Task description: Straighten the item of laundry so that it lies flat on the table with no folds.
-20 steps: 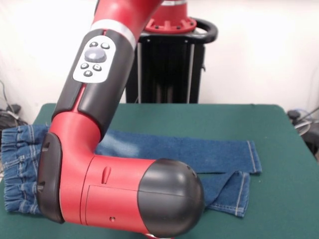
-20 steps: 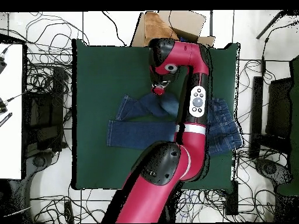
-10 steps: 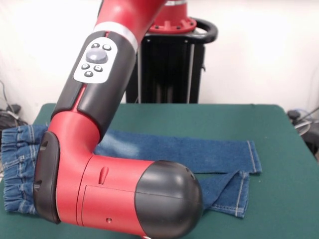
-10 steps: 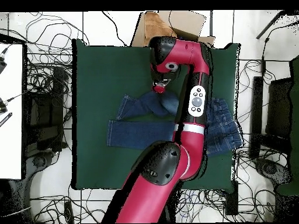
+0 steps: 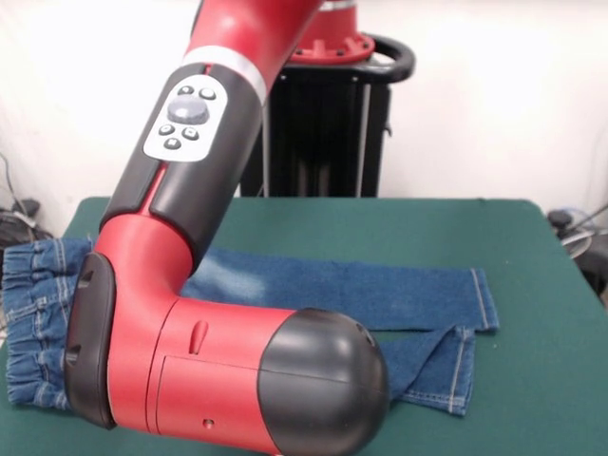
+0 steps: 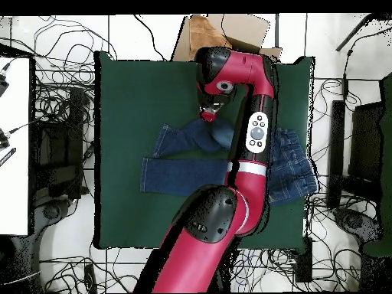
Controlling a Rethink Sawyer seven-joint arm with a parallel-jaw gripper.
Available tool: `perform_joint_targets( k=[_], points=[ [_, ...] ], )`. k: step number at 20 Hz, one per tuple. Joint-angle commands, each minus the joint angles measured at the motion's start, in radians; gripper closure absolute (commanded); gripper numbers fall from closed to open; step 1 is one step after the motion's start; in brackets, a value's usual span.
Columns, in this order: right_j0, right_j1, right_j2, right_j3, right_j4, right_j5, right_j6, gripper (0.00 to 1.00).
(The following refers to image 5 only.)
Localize light blue cable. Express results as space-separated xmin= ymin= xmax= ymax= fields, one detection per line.
xmin=559 ymin=204 xmax=599 ymax=224

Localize black cable tangle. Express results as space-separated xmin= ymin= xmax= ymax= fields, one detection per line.
xmin=0 ymin=151 xmax=53 ymax=248

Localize black office chair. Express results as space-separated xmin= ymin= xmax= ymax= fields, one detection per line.
xmin=546 ymin=208 xmax=608 ymax=308

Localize dark green table cloth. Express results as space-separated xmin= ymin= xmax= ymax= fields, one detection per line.
xmin=0 ymin=197 xmax=608 ymax=456

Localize blue denim jeans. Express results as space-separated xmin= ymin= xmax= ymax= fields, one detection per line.
xmin=2 ymin=237 xmax=502 ymax=418

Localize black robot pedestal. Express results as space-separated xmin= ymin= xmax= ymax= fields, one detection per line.
xmin=237 ymin=31 xmax=418 ymax=199

